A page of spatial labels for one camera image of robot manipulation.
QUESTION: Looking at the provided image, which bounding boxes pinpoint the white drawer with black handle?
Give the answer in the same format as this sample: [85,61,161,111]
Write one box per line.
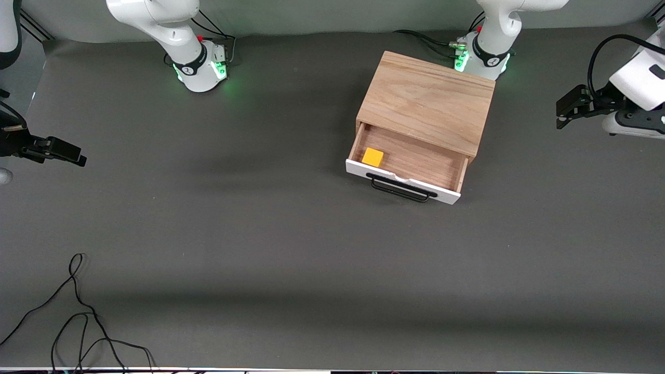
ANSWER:
[345,122,469,205]

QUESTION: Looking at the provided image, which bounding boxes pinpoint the wooden drawer cabinet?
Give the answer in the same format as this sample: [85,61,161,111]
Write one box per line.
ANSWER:
[355,50,497,159]

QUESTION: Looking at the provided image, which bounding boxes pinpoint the dark grey table mat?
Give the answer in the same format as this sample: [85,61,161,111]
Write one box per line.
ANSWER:
[0,26,665,372]

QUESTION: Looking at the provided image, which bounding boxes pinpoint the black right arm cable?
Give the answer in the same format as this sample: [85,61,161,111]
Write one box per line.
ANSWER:
[0,99,28,133]

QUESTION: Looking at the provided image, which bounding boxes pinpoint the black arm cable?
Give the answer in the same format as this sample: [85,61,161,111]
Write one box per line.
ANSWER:
[587,34,653,102]
[0,99,28,133]

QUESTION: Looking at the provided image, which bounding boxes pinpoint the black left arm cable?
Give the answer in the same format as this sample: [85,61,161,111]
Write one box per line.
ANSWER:
[587,34,653,102]

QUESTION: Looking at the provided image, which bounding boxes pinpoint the thin black loose cable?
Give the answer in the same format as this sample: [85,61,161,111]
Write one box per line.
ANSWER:
[50,312,156,374]
[0,253,128,374]

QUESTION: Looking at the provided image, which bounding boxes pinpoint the black left arm base cables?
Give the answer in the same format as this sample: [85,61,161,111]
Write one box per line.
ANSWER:
[393,11,486,59]

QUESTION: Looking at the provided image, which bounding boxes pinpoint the black arm base cables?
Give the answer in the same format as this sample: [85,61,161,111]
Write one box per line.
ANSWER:
[190,10,237,65]
[393,11,486,59]

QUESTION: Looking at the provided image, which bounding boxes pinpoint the black right arm base cables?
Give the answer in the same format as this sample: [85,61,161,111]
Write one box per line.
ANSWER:
[190,10,237,65]

